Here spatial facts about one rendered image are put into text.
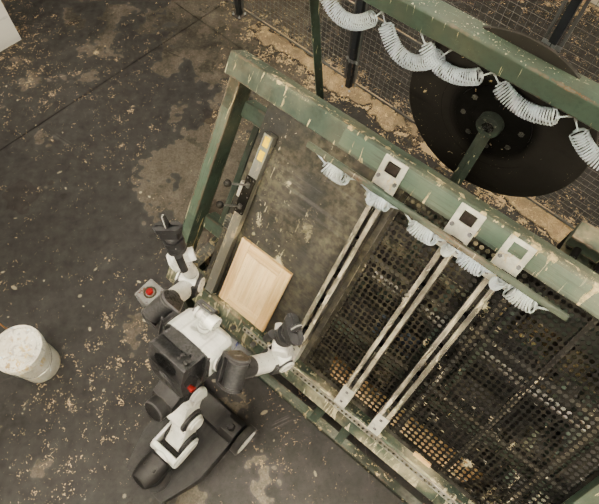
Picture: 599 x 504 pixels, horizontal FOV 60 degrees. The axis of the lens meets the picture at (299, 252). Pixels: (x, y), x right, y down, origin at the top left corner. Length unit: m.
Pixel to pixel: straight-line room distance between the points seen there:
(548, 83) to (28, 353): 3.05
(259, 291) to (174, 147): 2.19
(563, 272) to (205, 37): 4.22
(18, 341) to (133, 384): 0.74
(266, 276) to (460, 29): 1.36
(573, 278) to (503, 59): 0.80
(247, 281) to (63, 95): 3.04
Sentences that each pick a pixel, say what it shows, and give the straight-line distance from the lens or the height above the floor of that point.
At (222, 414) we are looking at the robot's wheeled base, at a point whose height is 0.19.
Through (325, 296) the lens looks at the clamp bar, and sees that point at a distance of 2.37.
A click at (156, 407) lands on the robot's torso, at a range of 2.47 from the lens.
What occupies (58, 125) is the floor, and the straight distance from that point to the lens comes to 4.94.
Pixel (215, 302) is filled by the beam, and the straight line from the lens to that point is 2.78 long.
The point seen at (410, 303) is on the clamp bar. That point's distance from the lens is 2.20.
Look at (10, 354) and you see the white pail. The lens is 3.61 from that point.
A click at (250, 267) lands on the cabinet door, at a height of 1.13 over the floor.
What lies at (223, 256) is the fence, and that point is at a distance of 2.64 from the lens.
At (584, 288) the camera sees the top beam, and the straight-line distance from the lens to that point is 1.95.
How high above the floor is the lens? 3.45
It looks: 62 degrees down
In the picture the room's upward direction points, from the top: 4 degrees clockwise
